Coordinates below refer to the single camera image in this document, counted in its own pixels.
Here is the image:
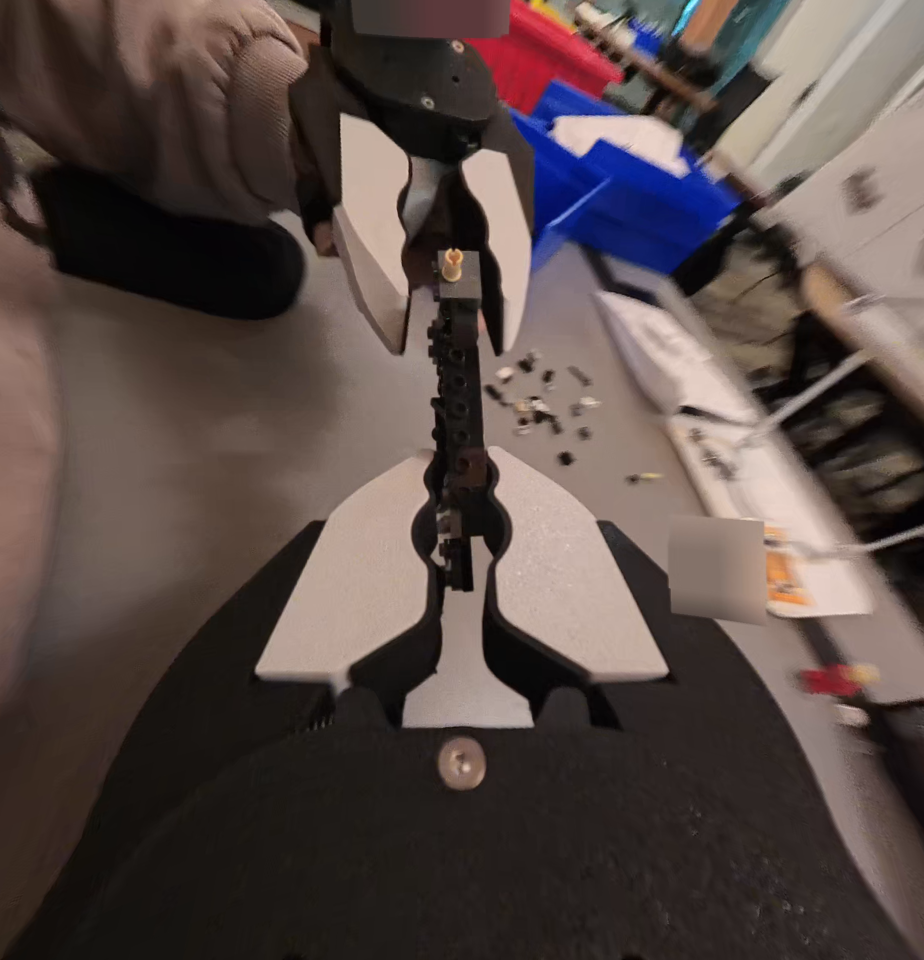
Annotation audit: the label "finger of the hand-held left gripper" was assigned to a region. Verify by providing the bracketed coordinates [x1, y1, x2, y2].
[331, 112, 415, 357]
[460, 146, 536, 357]

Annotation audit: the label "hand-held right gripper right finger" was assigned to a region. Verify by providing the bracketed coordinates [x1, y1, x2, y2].
[481, 446, 670, 723]

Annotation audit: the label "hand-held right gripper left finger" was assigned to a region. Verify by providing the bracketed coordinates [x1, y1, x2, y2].
[254, 448, 443, 689]

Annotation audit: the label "grey axle brick assembly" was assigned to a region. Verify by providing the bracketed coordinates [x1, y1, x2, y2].
[434, 246, 483, 303]

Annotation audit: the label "black brick chassis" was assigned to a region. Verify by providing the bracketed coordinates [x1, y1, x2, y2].
[424, 296, 502, 595]

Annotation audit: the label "brick building instruction booklet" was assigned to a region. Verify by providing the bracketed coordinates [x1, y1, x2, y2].
[758, 75, 924, 301]

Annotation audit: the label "person's left forearm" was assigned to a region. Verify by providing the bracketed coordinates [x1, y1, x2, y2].
[0, 0, 310, 228]

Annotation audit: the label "red plastic bin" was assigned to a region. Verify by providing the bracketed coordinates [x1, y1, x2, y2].
[469, 0, 625, 115]

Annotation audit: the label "blue plastic bin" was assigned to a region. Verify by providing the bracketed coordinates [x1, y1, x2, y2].
[533, 78, 622, 130]
[529, 112, 742, 276]

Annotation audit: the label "scattered small brick pieces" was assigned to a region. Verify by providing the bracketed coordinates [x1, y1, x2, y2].
[483, 347, 607, 468]

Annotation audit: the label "printed white paper bag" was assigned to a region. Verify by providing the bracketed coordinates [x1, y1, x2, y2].
[552, 112, 693, 179]
[591, 288, 760, 426]

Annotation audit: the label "clear plastic parts bag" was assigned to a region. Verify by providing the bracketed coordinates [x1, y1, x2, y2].
[666, 420, 742, 483]

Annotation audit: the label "orange sticker sheet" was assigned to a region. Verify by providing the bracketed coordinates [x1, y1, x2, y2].
[762, 517, 877, 621]

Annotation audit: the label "red toy minifigure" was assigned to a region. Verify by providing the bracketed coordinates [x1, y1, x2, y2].
[798, 662, 880, 700]

